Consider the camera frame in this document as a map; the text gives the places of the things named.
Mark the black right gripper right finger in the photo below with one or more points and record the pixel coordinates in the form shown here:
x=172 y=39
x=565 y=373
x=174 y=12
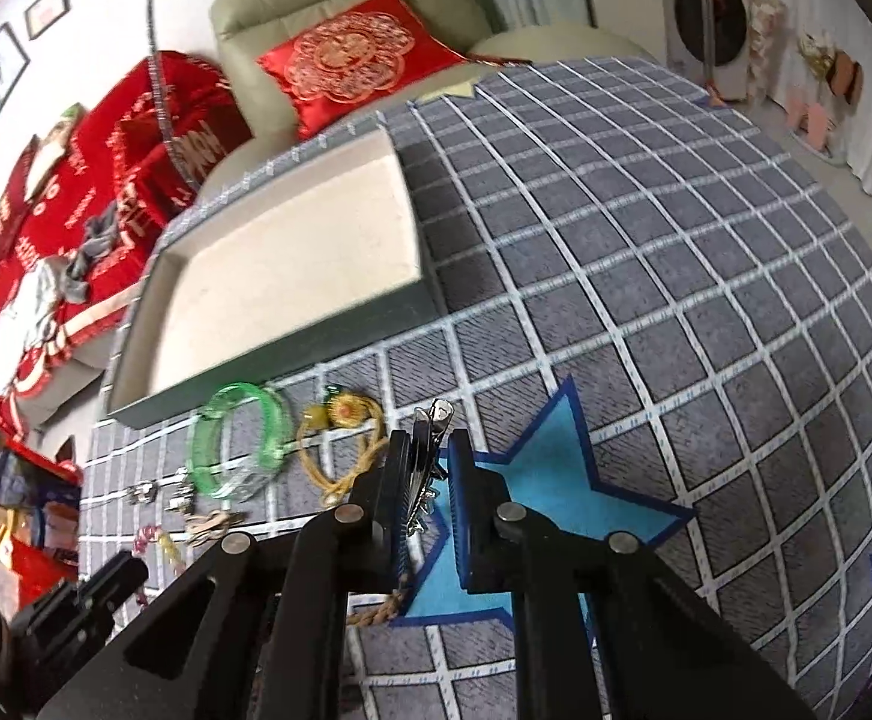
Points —
x=503 y=546

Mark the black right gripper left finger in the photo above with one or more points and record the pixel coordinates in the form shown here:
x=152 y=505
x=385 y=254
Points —
x=353 y=548

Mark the green translucent bangle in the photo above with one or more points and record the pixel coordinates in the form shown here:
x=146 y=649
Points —
x=239 y=442

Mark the silver crystal hair clip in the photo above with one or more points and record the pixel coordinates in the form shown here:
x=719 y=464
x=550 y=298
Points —
x=176 y=490

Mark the grey jewelry tray beige lining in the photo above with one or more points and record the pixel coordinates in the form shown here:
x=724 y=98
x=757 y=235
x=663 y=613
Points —
x=313 y=254

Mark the blue star sticker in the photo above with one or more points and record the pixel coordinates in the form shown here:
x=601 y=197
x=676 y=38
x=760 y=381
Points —
x=552 y=470

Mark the blue grid tablecloth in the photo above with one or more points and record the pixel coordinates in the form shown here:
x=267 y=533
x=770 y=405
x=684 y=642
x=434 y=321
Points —
x=596 y=220

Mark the red blanket with lettering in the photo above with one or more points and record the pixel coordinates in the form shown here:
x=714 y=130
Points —
x=108 y=167

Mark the grey cloth on blanket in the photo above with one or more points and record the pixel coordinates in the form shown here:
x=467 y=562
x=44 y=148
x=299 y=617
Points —
x=100 y=236

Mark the red embroidered cushion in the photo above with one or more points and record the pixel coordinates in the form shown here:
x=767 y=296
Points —
x=345 y=62

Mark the green leather armchair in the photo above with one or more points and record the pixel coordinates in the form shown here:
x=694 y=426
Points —
x=246 y=29

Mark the white washing machine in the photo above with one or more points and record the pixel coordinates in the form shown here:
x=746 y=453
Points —
x=707 y=41

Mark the small framed picture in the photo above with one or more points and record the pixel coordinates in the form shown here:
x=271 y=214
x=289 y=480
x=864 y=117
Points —
x=43 y=14

